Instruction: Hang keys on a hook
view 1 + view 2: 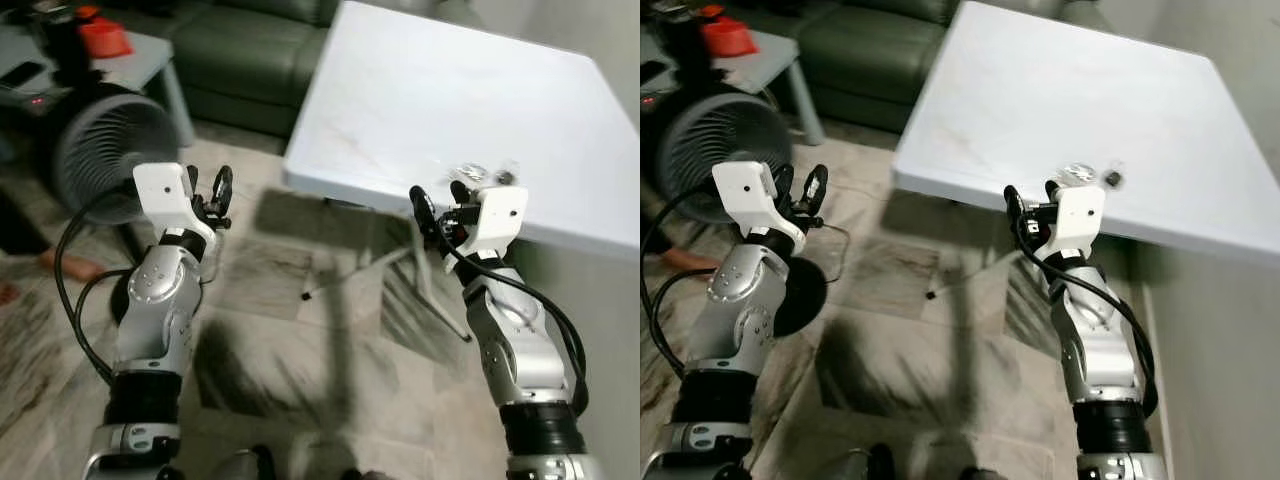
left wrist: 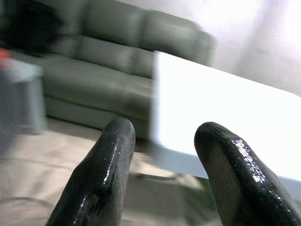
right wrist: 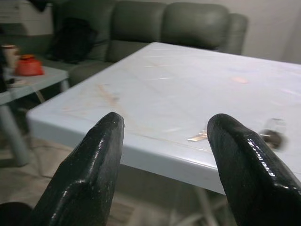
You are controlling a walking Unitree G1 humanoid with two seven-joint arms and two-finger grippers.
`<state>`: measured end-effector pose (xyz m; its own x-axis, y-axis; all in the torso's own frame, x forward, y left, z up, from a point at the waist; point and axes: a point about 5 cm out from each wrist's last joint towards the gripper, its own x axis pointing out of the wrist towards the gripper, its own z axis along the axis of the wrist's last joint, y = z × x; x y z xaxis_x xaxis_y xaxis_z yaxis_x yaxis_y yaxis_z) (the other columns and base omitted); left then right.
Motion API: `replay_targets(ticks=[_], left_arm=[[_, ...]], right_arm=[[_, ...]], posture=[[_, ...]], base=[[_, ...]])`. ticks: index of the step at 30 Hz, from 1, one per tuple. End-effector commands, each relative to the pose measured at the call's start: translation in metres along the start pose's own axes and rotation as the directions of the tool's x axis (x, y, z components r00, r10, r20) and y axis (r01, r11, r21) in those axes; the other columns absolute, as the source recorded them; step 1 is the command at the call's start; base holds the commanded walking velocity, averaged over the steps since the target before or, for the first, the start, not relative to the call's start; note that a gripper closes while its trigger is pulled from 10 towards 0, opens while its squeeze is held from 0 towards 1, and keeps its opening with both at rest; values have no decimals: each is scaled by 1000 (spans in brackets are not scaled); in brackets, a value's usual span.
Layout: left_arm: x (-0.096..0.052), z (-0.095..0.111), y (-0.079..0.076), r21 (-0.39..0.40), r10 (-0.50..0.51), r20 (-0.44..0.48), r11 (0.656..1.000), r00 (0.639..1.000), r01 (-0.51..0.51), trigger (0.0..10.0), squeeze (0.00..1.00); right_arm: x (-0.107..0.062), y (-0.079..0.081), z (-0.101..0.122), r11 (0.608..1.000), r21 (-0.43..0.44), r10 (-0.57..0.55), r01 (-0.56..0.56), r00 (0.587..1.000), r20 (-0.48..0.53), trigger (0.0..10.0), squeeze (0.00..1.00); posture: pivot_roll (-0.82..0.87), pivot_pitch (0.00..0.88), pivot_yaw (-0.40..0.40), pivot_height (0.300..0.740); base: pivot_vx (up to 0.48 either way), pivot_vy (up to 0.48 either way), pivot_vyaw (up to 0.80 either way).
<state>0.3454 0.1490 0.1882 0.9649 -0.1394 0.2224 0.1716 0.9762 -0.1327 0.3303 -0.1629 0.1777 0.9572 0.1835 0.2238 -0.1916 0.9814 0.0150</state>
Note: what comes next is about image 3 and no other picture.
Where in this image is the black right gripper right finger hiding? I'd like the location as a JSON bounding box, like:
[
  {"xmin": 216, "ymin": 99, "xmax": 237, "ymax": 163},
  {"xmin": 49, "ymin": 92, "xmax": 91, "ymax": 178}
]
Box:
[{"xmin": 206, "ymin": 113, "xmax": 301, "ymax": 226}]

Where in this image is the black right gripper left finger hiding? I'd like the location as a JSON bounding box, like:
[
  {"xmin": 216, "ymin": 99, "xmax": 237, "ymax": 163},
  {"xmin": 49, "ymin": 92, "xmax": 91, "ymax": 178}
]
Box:
[{"xmin": 30, "ymin": 112, "xmax": 125, "ymax": 226}]

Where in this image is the small pale side table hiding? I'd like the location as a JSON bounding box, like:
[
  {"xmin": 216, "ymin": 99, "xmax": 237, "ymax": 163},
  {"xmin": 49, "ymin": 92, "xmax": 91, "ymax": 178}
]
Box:
[{"xmin": 0, "ymin": 63, "xmax": 69, "ymax": 167}]

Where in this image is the white plastic table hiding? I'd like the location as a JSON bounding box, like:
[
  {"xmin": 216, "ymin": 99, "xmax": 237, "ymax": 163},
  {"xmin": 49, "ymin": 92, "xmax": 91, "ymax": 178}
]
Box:
[{"xmin": 27, "ymin": 41, "xmax": 301, "ymax": 226}]

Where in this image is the orange plastic container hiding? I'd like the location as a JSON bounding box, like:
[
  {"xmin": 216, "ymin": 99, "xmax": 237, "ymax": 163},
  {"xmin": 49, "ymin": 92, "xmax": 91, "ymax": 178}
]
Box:
[{"xmin": 15, "ymin": 54, "xmax": 46, "ymax": 77}]

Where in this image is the black bag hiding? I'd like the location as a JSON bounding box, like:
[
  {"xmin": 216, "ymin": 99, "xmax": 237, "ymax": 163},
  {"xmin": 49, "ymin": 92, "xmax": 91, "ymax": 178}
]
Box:
[{"xmin": 46, "ymin": 17, "xmax": 98, "ymax": 65}]

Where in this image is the white cup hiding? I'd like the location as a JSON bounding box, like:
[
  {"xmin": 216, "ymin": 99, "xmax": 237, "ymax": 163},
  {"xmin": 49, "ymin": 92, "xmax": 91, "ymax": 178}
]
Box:
[{"xmin": 1, "ymin": 44, "xmax": 21, "ymax": 68}]

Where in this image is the grey-green leather sofa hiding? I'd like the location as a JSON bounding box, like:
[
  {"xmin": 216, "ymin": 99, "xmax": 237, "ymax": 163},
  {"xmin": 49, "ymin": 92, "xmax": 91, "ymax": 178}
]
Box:
[{"xmin": 43, "ymin": 0, "xmax": 249, "ymax": 87}]

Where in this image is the white cabinet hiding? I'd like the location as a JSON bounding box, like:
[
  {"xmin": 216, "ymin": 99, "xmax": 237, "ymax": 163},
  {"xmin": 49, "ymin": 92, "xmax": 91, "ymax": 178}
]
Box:
[{"xmin": 0, "ymin": 0, "xmax": 54, "ymax": 36}]

